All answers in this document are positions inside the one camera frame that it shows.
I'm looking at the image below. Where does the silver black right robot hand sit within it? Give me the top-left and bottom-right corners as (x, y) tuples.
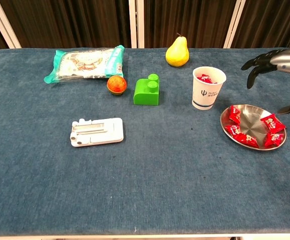
(241, 44), (290, 115)

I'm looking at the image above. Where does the round metal plate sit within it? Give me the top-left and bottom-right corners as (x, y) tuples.
(219, 104), (287, 151)

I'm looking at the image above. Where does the white paper cup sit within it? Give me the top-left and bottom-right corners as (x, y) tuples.
(191, 65), (227, 111)

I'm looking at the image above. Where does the yellow pear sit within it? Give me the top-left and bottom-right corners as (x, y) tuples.
(165, 32), (190, 68)

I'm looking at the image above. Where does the green toy block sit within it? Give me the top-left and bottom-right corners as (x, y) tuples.
(133, 73), (160, 106)

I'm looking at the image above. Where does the blue felt table cloth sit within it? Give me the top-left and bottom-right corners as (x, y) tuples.
(0, 47), (290, 236)

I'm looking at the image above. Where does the orange ball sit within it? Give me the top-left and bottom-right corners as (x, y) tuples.
(106, 75), (128, 96)

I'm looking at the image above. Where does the white folding phone stand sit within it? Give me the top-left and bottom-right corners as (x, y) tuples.
(70, 117), (125, 148)

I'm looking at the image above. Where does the teal noodle packet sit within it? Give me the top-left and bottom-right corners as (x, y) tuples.
(44, 44), (125, 85)

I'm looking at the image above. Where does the white frame post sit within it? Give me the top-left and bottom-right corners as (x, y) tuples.
(223, 0), (247, 49)
(128, 0), (138, 49)
(0, 0), (22, 49)
(137, 0), (145, 49)

